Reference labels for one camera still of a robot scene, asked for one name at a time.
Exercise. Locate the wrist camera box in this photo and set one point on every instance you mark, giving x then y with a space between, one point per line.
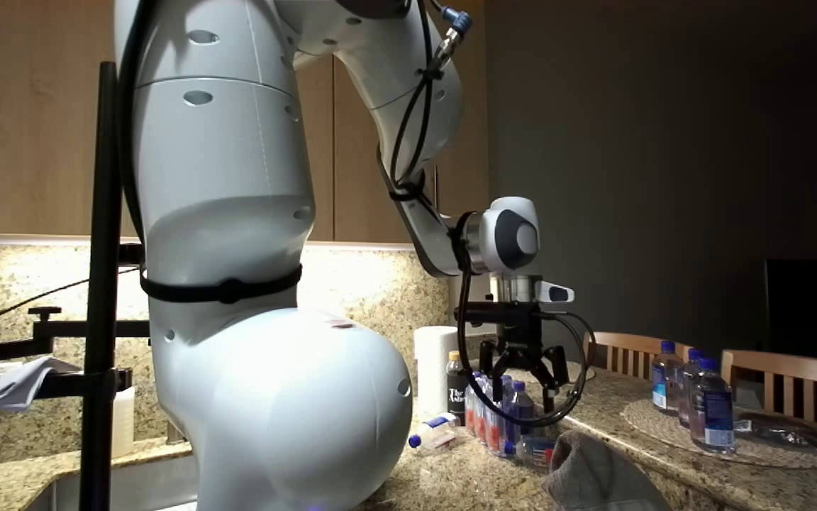
548 291

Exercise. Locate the right wooden chair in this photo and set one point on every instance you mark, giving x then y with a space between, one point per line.
624 354

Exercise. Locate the water bottle blue label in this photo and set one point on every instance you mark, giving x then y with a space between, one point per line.
661 379

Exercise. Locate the grey towel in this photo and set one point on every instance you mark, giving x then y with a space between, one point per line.
589 476

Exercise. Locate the wooden chair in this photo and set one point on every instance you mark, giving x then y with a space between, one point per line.
624 354
789 381

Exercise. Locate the clear water bottle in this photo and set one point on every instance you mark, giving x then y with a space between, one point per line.
714 425
688 376

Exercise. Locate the white paper towel roll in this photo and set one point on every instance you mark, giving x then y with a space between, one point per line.
433 348

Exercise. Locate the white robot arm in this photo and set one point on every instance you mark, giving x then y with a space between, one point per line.
291 411

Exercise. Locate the left wooden chair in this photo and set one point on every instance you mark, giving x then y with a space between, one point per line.
789 381

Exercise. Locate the black camera stand pole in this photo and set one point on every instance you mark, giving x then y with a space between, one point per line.
97 406

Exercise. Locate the middle clear water bottle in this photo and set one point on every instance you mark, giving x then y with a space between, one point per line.
688 376

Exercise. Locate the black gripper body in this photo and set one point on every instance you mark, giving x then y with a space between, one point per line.
521 344

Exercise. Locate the right clear water bottle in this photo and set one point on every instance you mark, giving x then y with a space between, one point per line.
714 425

